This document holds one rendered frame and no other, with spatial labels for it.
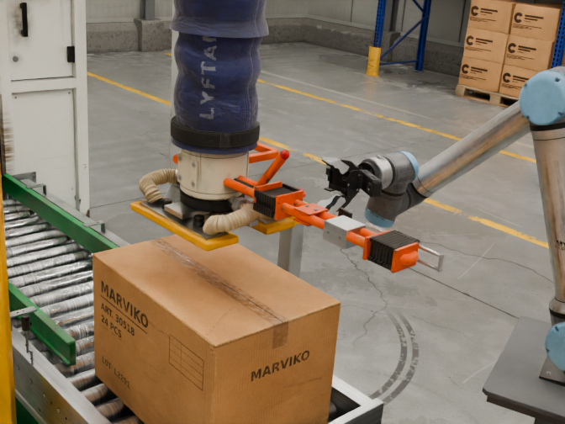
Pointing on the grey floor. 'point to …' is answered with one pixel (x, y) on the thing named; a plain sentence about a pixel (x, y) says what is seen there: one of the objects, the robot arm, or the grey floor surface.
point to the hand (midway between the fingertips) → (320, 189)
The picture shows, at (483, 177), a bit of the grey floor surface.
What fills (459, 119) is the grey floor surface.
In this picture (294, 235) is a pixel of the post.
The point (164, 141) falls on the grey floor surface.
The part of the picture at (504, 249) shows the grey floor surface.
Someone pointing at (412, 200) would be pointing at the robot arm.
